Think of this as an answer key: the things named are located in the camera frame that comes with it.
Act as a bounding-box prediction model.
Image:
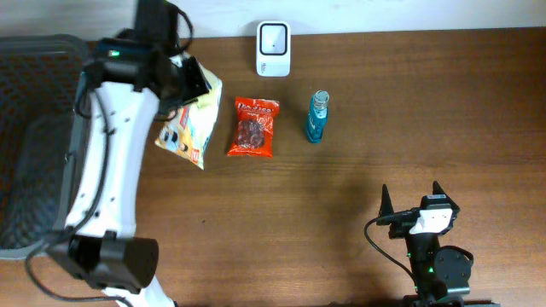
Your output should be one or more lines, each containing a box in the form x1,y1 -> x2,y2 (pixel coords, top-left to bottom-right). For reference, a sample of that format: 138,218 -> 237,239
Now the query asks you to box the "blue mouthwash bottle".
305,90 -> 330,143

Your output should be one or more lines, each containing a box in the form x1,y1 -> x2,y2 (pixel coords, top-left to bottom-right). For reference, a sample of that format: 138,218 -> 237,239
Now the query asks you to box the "grey plastic basket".
1,34 -> 89,260

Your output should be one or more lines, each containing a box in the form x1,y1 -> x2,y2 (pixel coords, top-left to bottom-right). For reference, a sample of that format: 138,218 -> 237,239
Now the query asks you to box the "red candy bag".
227,97 -> 280,158

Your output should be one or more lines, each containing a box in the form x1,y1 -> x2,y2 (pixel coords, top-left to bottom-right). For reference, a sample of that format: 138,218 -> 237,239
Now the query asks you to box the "yellow wipes bag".
154,62 -> 223,170

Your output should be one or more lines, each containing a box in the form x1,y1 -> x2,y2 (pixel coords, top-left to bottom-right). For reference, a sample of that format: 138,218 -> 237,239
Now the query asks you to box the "white barcode scanner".
256,20 -> 291,78

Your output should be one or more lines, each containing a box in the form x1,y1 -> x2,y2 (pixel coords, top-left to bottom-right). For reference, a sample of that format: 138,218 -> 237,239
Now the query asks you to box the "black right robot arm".
375,182 -> 496,307

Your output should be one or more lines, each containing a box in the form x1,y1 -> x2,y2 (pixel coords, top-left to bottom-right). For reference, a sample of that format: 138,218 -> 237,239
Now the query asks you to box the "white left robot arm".
43,34 -> 212,306

